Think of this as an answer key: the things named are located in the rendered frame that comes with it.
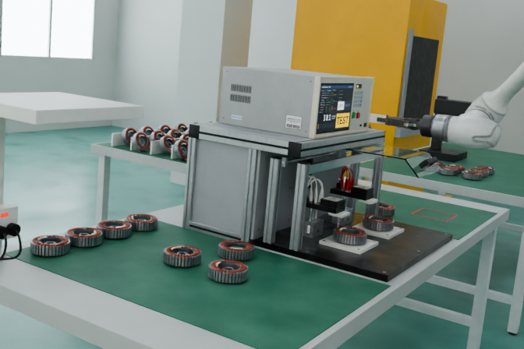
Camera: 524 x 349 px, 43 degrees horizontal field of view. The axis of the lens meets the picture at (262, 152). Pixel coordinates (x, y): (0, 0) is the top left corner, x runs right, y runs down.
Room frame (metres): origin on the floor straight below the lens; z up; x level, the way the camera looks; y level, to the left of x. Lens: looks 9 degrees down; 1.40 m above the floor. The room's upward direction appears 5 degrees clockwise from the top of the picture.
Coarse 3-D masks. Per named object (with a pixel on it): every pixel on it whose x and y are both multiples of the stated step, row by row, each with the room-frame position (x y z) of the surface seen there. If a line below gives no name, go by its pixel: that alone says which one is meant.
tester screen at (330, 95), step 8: (328, 88) 2.22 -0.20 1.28; (336, 88) 2.27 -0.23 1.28; (344, 88) 2.32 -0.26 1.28; (320, 96) 2.18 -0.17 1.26; (328, 96) 2.22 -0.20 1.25; (336, 96) 2.27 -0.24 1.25; (344, 96) 2.33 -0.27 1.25; (320, 104) 2.18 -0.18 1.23; (328, 104) 2.23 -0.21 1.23; (336, 104) 2.28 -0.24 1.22; (320, 112) 2.19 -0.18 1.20; (328, 112) 2.23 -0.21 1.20; (336, 112) 2.28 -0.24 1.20; (344, 112) 2.34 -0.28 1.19; (320, 120) 2.19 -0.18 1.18; (328, 128) 2.24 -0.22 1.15; (336, 128) 2.30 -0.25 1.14; (344, 128) 2.35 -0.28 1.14
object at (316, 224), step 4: (304, 220) 2.22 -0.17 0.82; (308, 220) 2.22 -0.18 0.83; (312, 220) 2.22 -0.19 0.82; (316, 220) 2.23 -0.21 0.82; (320, 220) 2.24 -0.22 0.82; (304, 224) 2.21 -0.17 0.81; (308, 224) 2.20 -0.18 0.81; (312, 224) 2.20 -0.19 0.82; (316, 224) 2.21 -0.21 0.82; (320, 224) 2.24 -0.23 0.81; (304, 228) 2.21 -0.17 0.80; (312, 228) 2.20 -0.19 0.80; (316, 228) 2.21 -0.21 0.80; (320, 228) 2.24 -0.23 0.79; (304, 232) 2.21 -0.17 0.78; (312, 232) 2.20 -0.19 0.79; (316, 232) 2.22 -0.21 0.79; (320, 232) 2.25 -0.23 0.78; (308, 236) 2.20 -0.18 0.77; (312, 236) 2.20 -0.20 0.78; (316, 236) 2.22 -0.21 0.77
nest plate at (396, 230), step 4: (356, 224) 2.39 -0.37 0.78; (360, 224) 2.39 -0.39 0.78; (360, 228) 2.34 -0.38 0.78; (364, 228) 2.34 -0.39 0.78; (396, 228) 2.38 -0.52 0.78; (400, 228) 2.39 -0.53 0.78; (368, 232) 2.31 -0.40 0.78; (372, 232) 2.30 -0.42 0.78; (376, 232) 2.30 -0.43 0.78; (380, 232) 2.31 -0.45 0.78; (384, 232) 2.31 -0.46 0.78; (388, 232) 2.32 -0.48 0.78; (392, 232) 2.32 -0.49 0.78; (396, 232) 2.33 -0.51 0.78; (400, 232) 2.36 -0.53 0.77; (376, 236) 2.29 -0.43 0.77; (380, 236) 2.28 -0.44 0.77; (384, 236) 2.27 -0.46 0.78; (388, 236) 2.27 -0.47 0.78; (392, 236) 2.29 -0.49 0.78
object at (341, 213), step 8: (320, 200) 2.19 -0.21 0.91; (328, 200) 2.18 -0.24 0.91; (336, 200) 2.18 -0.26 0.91; (344, 200) 2.21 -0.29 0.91; (312, 208) 2.20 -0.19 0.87; (320, 208) 2.19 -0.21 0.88; (328, 208) 2.17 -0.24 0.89; (336, 208) 2.16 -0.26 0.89; (344, 208) 2.21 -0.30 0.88; (312, 216) 2.24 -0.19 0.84; (336, 216) 2.16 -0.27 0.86; (344, 216) 2.16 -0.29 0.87
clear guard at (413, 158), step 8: (376, 144) 2.54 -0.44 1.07; (368, 152) 2.32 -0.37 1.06; (376, 152) 2.33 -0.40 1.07; (384, 152) 2.35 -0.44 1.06; (392, 152) 2.37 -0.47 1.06; (400, 152) 2.39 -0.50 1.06; (408, 152) 2.41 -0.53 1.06; (416, 152) 2.43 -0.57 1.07; (424, 152) 2.45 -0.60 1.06; (408, 160) 2.25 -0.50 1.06; (416, 160) 2.31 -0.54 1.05; (416, 168) 2.26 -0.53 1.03; (424, 168) 2.31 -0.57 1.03; (432, 168) 2.37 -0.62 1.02; (440, 168) 2.42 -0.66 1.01; (416, 176) 2.22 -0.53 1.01
